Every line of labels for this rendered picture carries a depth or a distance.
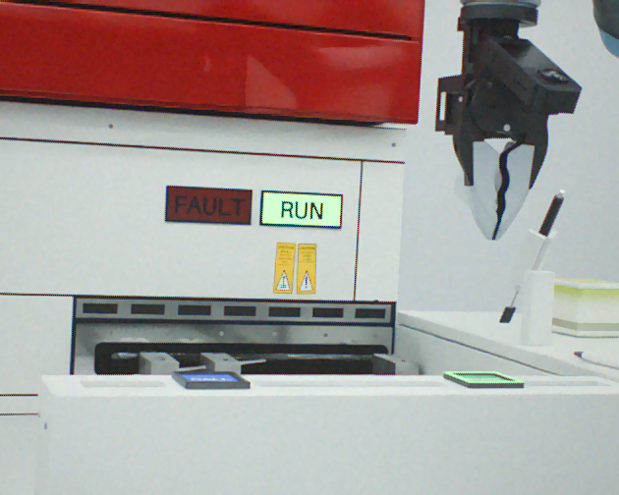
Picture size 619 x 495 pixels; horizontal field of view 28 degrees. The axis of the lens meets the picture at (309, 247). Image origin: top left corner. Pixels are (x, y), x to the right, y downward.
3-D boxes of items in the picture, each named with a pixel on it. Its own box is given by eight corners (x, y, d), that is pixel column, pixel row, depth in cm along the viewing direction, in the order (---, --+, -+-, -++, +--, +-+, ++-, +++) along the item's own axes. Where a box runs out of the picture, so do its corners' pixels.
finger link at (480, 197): (469, 237, 118) (475, 140, 118) (498, 241, 112) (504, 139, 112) (439, 236, 117) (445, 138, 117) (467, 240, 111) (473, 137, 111)
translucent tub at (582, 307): (541, 330, 158) (545, 277, 157) (590, 330, 160) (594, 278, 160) (576, 338, 151) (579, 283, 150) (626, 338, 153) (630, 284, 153)
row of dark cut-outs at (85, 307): (75, 316, 160) (76, 298, 160) (388, 322, 174) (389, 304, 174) (76, 317, 159) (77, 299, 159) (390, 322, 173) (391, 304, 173)
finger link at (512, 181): (498, 238, 119) (504, 142, 119) (529, 242, 113) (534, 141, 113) (469, 237, 118) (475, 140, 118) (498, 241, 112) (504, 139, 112)
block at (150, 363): (138, 373, 158) (140, 351, 158) (164, 373, 160) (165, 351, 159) (150, 384, 151) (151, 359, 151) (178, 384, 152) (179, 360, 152)
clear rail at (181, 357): (108, 360, 162) (108, 350, 162) (373, 361, 174) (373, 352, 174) (109, 361, 161) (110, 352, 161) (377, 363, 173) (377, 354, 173)
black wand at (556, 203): (569, 194, 138) (565, 188, 139) (558, 193, 137) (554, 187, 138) (511, 325, 150) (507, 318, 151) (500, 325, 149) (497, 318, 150)
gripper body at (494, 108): (502, 143, 120) (510, 19, 120) (546, 142, 112) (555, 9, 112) (430, 138, 118) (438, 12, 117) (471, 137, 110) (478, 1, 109)
